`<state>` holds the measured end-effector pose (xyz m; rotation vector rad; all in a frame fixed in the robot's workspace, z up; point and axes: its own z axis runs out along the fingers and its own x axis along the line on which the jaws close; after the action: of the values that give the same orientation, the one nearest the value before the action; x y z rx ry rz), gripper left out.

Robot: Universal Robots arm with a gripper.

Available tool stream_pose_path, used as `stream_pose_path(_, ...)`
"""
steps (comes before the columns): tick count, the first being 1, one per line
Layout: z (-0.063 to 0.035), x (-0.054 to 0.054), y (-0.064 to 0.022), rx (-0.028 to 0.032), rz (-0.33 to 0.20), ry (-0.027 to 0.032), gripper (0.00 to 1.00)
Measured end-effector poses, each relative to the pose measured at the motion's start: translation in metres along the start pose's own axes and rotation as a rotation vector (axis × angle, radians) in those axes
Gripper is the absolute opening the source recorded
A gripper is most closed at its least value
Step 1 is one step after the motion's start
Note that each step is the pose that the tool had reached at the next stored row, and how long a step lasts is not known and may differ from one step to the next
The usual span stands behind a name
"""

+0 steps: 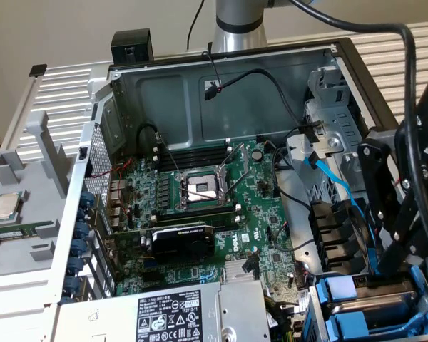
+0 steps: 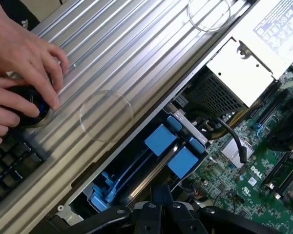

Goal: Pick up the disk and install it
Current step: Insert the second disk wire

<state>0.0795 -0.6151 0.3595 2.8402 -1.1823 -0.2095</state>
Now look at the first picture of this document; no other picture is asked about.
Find black yellow supply wires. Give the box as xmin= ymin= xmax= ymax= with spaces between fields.
xmin=265 ymin=294 xmax=306 ymax=342

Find black looped wire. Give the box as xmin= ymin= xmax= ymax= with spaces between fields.
xmin=136 ymin=122 xmax=165 ymax=157

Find grey power supply unit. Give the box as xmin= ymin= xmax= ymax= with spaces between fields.
xmin=55 ymin=279 xmax=272 ymax=342

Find open grey PC case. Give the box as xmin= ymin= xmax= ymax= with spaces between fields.
xmin=44 ymin=37 xmax=428 ymax=342

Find blue SATA wire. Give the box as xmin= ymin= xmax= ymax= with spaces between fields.
xmin=301 ymin=153 xmax=382 ymax=277

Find green motherboard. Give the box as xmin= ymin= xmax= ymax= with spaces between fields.
xmin=105 ymin=138 xmax=310 ymax=323

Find grey plastic parts rack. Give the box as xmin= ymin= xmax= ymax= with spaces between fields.
xmin=0 ymin=110 xmax=78 ymax=281

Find green RAM stick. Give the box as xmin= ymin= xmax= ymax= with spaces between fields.
xmin=0 ymin=221 xmax=54 ymax=245

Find empty blue disk carrier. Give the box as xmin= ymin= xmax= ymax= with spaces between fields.
xmin=324 ymin=298 xmax=428 ymax=339

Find silver socket locking lever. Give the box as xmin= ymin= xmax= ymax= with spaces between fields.
xmin=225 ymin=166 xmax=250 ymax=201
xmin=156 ymin=132 xmax=182 ymax=178

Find silver socket cover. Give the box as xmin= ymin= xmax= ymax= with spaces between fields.
xmin=216 ymin=142 xmax=251 ymax=179

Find black wire with connector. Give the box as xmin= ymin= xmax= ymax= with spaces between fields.
xmin=203 ymin=68 xmax=324 ymax=143

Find thin black hanging cable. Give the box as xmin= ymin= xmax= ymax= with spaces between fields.
xmin=186 ymin=0 xmax=205 ymax=51

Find black motherboard wire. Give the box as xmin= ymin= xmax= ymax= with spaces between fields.
xmin=270 ymin=145 xmax=313 ymax=209

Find black box bracket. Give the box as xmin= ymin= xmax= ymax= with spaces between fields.
xmin=111 ymin=28 xmax=154 ymax=67

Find black RAM slot row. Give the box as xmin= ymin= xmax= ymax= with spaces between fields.
xmin=152 ymin=203 xmax=240 ymax=231
xmin=153 ymin=140 xmax=233 ymax=171

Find CPU socket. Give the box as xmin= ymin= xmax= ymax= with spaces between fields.
xmin=176 ymin=167 xmax=235 ymax=211

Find grey metal drive cage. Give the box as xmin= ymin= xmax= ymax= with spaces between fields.
xmin=304 ymin=66 xmax=392 ymax=195

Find silver CPU chip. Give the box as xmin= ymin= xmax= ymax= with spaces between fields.
xmin=0 ymin=192 xmax=24 ymax=225

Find black graphics card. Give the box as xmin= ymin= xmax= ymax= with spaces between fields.
xmin=105 ymin=222 xmax=215 ymax=264

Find black plastic bracket stack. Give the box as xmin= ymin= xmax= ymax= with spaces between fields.
xmin=307 ymin=199 xmax=367 ymax=277

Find silver heatsink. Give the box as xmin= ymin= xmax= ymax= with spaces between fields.
xmin=223 ymin=259 xmax=258 ymax=283

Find metal port block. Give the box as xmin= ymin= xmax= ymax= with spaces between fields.
xmin=106 ymin=177 xmax=131 ymax=231

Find grey metal disk bay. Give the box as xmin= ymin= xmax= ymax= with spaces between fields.
xmin=305 ymin=259 xmax=428 ymax=342

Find hard disk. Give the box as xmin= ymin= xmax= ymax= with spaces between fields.
xmin=314 ymin=265 xmax=428 ymax=331

